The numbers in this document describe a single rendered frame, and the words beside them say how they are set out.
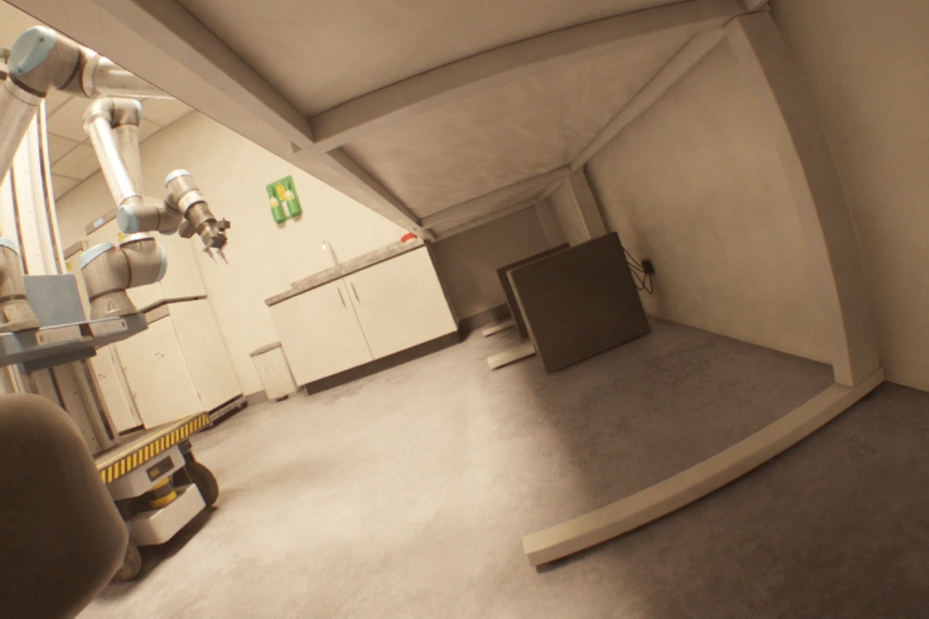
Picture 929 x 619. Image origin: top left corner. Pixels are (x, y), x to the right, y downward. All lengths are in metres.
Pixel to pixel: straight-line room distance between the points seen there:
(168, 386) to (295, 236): 1.59
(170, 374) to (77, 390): 2.07
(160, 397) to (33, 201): 2.34
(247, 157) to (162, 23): 3.90
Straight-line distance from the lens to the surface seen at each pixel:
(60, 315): 1.74
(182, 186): 1.55
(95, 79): 1.19
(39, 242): 1.91
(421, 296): 3.09
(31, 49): 1.15
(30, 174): 2.00
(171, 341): 3.74
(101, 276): 1.76
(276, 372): 3.81
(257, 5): 0.43
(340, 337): 3.23
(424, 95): 0.64
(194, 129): 4.62
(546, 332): 1.68
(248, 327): 4.15
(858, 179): 0.87
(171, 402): 3.87
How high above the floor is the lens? 0.47
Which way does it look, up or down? level
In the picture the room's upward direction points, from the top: 21 degrees counter-clockwise
